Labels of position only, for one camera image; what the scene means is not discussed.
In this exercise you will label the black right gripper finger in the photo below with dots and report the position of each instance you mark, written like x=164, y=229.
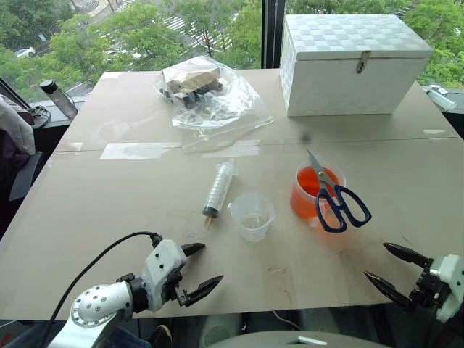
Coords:
x=406, y=253
x=388, y=288

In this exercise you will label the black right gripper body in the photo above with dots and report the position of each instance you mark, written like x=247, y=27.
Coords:
x=431, y=284

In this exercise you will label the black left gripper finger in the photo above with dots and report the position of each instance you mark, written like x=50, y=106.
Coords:
x=203, y=288
x=194, y=248

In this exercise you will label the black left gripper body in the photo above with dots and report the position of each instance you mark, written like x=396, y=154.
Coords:
x=174, y=284

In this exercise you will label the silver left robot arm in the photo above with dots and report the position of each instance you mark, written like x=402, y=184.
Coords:
x=96, y=304

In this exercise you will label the grey rounded robot base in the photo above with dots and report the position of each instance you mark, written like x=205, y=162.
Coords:
x=282, y=340

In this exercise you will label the small clear measuring cup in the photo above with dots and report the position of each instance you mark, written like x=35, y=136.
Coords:
x=251, y=219

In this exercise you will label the clear plastic syringe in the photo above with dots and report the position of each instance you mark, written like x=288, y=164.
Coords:
x=218, y=188

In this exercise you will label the cup with orange liquid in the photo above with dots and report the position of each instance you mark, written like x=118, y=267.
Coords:
x=303, y=197

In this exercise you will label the packaged clear syringe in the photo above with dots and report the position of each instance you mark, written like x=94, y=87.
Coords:
x=440, y=98

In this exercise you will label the dark grey water bottle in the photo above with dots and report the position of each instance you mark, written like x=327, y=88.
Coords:
x=59, y=99

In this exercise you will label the black shoe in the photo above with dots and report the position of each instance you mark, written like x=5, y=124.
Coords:
x=161, y=337

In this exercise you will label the narrow clear tape patch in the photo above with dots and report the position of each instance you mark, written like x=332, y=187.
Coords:
x=232, y=149

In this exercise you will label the clear plastic bag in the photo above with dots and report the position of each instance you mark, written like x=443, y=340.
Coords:
x=221, y=105

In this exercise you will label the brown cardboard pack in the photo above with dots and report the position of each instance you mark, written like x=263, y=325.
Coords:
x=194, y=79

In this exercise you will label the white checkered lidded box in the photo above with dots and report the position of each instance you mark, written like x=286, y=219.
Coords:
x=344, y=76

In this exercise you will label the white cloth bundle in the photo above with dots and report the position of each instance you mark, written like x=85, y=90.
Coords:
x=14, y=127

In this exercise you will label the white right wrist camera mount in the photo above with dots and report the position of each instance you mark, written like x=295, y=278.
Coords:
x=451, y=270

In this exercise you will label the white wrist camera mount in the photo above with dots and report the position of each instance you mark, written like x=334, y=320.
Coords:
x=163, y=261
x=451, y=270

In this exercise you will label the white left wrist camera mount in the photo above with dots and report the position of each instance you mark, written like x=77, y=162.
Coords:
x=163, y=261

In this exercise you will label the black window frame post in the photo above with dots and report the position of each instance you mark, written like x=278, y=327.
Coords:
x=273, y=34

